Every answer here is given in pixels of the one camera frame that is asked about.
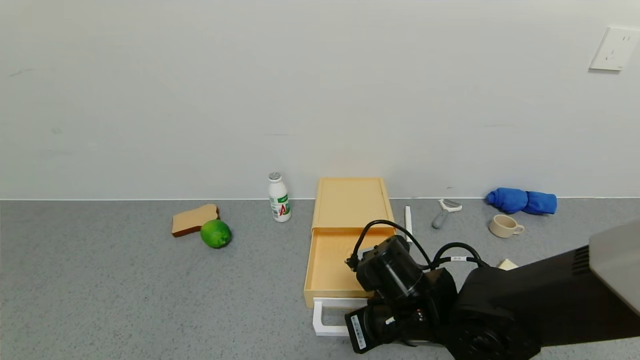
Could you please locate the yellow drawer cabinet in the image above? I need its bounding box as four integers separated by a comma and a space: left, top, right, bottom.
311, 177, 396, 236

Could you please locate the white milk bottle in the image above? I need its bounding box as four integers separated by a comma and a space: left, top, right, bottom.
268, 172, 292, 223

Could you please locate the green lime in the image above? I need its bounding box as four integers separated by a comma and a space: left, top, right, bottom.
200, 219, 233, 249

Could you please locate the brown toast slice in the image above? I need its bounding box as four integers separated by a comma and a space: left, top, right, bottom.
171, 203, 220, 238

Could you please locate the beige cup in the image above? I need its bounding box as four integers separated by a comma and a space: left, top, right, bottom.
489, 214, 525, 239

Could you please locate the rolled blue cloth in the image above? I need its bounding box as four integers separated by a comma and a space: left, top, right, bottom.
485, 187, 558, 216

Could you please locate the thin black camera cable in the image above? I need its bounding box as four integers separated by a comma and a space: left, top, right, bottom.
345, 219, 433, 272

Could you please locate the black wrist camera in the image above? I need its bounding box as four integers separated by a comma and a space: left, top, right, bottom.
356, 235, 431, 302

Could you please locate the grey handled peeler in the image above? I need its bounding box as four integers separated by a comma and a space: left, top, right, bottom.
431, 199, 463, 230

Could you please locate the black cable with white tag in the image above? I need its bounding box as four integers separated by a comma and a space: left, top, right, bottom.
431, 242, 490, 271

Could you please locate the white wall socket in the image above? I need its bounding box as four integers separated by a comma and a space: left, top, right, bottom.
589, 27, 640, 72

